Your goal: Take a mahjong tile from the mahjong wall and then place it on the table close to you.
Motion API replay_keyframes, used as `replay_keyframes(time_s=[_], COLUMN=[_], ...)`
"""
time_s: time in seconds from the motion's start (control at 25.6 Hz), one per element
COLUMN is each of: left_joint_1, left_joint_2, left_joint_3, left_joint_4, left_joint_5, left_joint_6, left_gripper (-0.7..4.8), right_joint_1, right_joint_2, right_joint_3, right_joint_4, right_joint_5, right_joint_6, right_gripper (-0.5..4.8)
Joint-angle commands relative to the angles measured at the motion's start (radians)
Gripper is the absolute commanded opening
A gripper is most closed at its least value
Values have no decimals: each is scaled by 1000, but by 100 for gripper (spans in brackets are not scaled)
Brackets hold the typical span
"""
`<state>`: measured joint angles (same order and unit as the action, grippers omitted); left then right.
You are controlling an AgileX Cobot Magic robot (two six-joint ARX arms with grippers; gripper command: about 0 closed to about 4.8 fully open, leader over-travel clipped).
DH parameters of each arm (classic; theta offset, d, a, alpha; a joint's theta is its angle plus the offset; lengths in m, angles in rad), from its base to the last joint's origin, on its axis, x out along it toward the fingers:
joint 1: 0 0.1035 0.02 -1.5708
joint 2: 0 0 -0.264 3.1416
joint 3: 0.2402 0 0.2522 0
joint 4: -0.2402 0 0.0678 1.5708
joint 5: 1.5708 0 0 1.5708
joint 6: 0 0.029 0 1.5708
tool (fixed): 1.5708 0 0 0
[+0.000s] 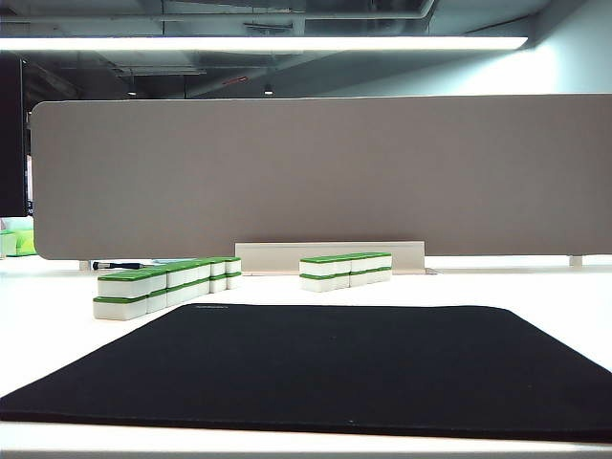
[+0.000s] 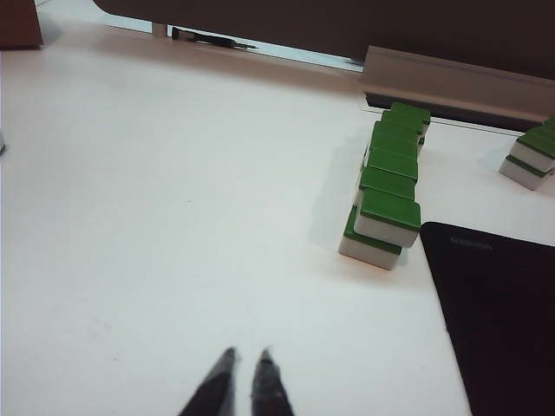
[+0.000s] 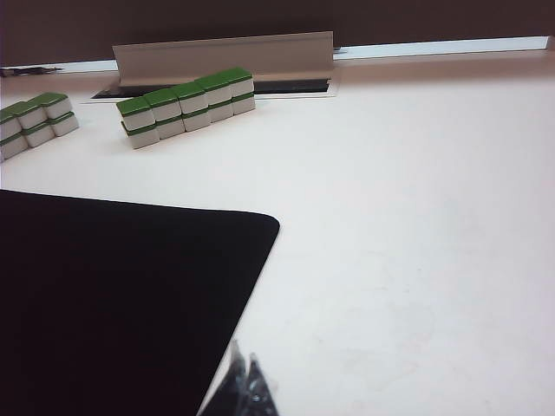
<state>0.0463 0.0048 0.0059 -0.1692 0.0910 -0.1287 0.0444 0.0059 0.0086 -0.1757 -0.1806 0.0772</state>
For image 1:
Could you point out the grey felt desk divider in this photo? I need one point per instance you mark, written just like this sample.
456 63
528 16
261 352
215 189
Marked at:
334 177

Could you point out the black cloth desk mat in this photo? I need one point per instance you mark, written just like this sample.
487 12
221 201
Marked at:
306 363

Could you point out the small black ceiling spotlight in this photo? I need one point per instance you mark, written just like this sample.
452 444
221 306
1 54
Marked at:
268 89

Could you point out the long ceiling light strip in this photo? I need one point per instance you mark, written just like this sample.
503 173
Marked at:
287 43

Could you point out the black pen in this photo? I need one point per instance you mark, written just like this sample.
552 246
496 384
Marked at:
102 264

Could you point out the white divider foot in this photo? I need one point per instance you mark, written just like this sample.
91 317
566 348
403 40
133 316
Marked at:
84 265

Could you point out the green and white box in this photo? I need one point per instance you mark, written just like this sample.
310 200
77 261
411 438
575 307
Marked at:
24 241

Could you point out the dark tall panel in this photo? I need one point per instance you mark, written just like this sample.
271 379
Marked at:
10 143

